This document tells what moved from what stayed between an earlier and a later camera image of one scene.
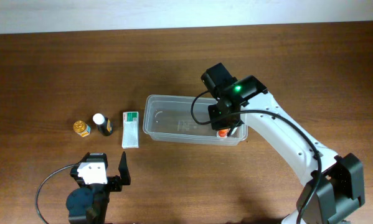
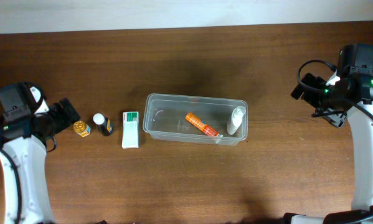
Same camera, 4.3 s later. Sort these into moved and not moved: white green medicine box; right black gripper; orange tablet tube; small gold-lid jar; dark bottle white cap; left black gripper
Moved: left black gripper; right black gripper; orange tablet tube
Not moved: small gold-lid jar; white green medicine box; dark bottle white cap
